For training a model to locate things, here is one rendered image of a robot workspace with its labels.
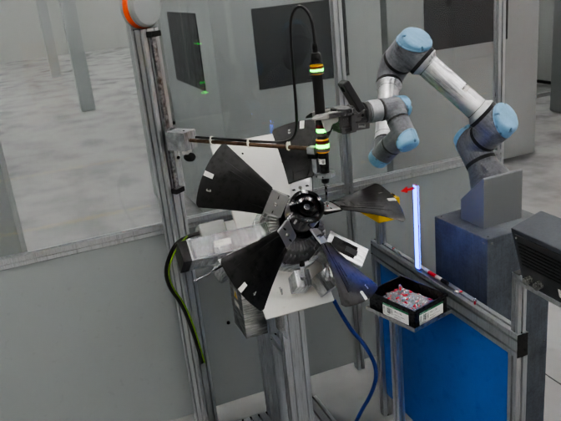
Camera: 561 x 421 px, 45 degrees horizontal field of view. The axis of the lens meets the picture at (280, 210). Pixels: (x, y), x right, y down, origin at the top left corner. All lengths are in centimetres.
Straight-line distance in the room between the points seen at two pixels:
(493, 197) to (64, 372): 189
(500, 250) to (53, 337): 181
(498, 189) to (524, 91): 427
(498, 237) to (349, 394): 126
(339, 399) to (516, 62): 416
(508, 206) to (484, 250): 21
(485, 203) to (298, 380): 95
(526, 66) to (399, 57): 429
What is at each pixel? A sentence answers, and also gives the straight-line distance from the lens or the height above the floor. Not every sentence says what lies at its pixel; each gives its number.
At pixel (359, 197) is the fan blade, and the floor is 118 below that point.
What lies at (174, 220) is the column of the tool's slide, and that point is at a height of 106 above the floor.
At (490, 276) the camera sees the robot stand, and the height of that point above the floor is 85.
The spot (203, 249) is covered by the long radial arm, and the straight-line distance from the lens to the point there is 225.
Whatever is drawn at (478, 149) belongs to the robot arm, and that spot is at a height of 126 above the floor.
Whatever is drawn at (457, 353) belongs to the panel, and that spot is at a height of 62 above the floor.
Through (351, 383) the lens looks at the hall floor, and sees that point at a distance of 345.
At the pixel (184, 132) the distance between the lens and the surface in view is 254.
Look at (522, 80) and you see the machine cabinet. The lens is 674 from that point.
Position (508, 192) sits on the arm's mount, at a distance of 258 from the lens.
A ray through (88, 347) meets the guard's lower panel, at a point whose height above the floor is 53.
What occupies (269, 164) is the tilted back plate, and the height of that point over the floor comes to 127.
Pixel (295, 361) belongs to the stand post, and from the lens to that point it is 257.
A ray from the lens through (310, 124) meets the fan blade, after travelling 238.
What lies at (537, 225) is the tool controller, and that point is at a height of 124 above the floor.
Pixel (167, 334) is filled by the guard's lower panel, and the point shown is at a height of 49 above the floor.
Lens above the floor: 195
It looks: 20 degrees down
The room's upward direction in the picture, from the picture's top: 6 degrees counter-clockwise
